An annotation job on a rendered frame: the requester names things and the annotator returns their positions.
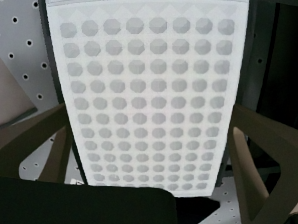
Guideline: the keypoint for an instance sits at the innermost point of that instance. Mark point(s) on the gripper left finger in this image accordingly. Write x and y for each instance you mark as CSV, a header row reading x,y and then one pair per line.
x,y
20,140

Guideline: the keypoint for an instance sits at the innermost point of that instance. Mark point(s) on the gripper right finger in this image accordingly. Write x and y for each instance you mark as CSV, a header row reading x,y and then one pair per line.
x,y
281,143

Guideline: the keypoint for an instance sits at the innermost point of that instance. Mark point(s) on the white multi-well plate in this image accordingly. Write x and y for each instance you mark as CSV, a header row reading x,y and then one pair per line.
x,y
161,61

